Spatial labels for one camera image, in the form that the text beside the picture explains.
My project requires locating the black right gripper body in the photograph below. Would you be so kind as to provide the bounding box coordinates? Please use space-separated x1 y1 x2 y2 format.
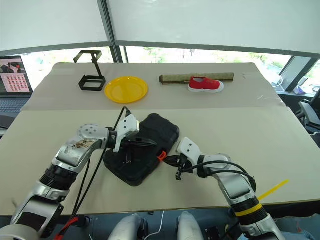
174 154 194 181

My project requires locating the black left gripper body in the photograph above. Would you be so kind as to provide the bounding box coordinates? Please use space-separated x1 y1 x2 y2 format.
119 133 141 165

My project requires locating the black plastic tool case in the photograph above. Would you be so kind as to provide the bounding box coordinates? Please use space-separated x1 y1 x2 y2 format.
102 112 181 187

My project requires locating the beige paper table cover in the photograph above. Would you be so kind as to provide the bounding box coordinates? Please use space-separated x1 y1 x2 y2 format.
21 62 286 112

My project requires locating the yellow plastic plate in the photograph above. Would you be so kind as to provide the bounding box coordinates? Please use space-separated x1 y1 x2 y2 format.
104 76 149 104

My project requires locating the silver rounded shell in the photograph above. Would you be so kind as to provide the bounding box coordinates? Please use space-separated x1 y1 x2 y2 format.
107 213 149 240
176 211 209 240

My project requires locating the long brown square bar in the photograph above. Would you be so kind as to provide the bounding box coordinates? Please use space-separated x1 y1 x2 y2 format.
159 71 236 86

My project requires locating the red canvas shoe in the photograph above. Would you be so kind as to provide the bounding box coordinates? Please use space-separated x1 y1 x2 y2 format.
187 76 225 94

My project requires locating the yellow zip tie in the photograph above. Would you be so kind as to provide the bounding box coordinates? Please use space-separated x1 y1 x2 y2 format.
234 178 290 218

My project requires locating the black grey office chair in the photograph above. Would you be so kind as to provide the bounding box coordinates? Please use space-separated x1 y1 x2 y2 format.
298 87 320 136

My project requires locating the open laptop computer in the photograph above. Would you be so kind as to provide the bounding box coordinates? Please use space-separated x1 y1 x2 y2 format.
0 55 34 115

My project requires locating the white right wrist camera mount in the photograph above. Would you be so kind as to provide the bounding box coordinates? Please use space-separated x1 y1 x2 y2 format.
175 136 209 166

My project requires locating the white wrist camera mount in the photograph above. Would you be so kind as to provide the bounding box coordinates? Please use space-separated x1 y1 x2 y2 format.
175 136 209 166
112 113 141 154

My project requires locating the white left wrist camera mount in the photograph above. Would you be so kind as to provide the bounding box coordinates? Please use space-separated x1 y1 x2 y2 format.
112 113 141 154

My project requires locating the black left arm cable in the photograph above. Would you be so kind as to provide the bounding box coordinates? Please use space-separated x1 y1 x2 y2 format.
71 106 133 221

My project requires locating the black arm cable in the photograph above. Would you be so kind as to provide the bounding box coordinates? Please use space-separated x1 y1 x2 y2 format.
71 106 133 221
178 161 257 194

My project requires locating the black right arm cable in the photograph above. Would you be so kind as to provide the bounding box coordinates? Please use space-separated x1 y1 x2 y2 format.
178 161 257 194

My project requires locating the thin white cable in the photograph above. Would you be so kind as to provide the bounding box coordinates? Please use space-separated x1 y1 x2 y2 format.
146 211 166 240

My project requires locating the black wire frame stand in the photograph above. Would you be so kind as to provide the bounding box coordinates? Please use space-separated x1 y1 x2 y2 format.
73 49 107 92

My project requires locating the red cable wrap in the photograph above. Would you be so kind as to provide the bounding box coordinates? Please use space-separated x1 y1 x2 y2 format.
55 216 80 240

